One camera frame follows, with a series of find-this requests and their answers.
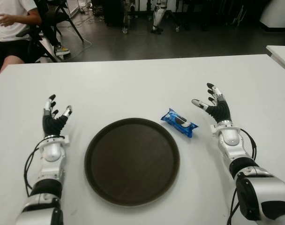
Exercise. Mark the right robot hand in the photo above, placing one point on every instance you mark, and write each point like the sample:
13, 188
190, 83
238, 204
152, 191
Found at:
221, 110

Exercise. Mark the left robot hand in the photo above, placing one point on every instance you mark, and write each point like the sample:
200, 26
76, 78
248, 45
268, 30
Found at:
51, 124

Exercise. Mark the blue Oreo cookie package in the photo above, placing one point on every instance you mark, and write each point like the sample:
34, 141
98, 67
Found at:
177, 122

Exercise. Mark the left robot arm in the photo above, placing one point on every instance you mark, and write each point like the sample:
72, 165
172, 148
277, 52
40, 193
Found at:
51, 152

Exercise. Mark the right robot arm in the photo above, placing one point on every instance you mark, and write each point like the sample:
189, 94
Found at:
229, 138

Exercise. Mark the person leg with yellow sneaker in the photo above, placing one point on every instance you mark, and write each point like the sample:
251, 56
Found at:
60, 49

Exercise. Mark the white side table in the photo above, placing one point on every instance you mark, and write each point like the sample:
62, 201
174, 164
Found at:
283, 56

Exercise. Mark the black office chair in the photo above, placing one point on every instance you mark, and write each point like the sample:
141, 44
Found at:
34, 39

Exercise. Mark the round brown tray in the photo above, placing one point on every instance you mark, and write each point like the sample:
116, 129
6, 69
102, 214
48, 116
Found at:
130, 164

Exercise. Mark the leaning folded metal frames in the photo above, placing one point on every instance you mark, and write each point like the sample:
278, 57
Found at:
238, 16

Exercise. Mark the seated person white shirt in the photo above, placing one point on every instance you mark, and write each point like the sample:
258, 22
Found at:
9, 25

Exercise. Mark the black folding chair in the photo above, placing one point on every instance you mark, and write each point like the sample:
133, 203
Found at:
59, 16

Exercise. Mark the hanging humanoid robot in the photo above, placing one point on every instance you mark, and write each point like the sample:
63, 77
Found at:
157, 16

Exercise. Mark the black cabinet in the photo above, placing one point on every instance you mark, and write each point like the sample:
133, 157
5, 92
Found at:
114, 14

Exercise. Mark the black wheeled gantry frame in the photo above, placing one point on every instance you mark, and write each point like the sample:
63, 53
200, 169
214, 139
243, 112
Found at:
140, 14

